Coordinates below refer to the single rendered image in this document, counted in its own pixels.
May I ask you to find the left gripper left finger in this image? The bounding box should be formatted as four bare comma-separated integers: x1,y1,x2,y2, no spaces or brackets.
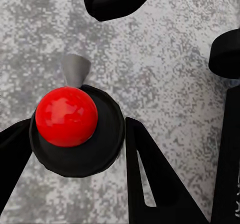
0,118,32,215

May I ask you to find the insectifuge atomizer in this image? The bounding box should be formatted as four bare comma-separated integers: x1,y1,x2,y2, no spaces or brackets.
28,55,126,178

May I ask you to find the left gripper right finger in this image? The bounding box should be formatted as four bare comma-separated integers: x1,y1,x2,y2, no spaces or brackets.
125,117,210,224

